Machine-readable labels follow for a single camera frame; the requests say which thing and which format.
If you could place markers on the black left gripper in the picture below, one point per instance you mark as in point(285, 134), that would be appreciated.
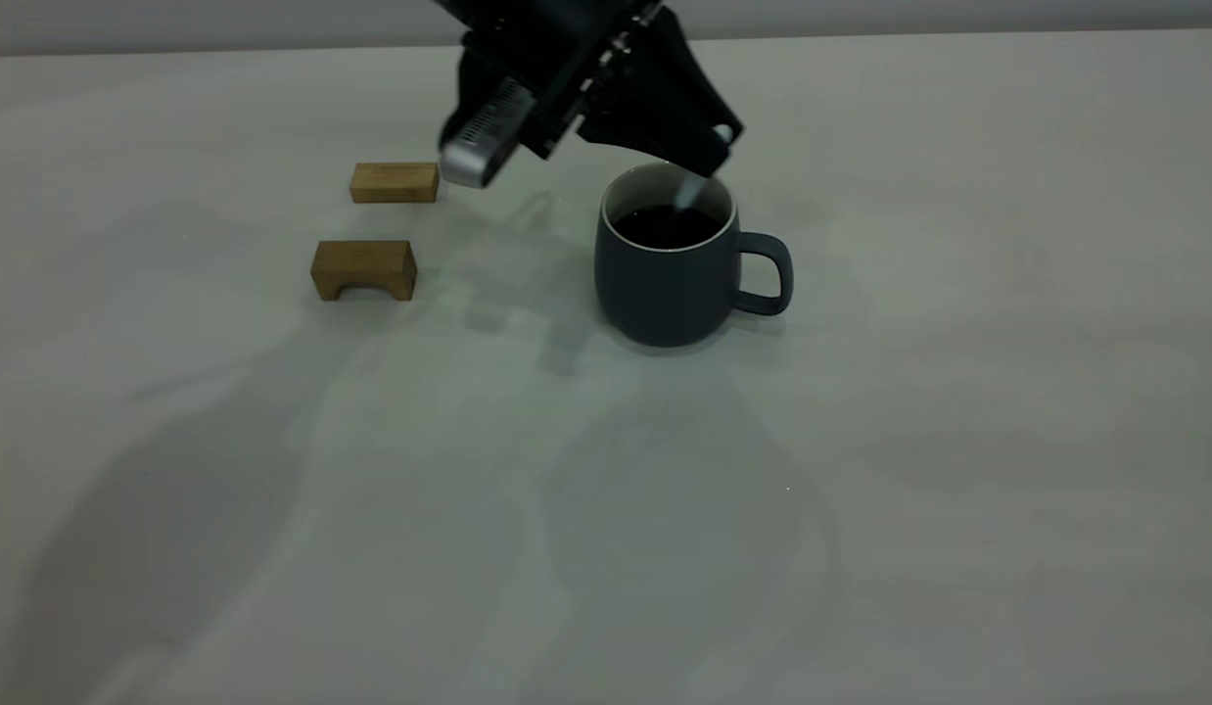
point(567, 49)

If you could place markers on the dark grey ceramic mug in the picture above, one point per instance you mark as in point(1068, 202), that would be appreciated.
point(655, 294)

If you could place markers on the dark coffee liquid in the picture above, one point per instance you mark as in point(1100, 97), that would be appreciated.
point(655, 227)

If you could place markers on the flat wooden block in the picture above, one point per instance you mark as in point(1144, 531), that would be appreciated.
point(396, 183)

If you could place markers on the notched wooden block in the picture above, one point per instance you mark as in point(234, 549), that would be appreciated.
point(363, 260)

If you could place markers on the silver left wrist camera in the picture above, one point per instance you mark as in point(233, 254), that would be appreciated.
point(484, 147)

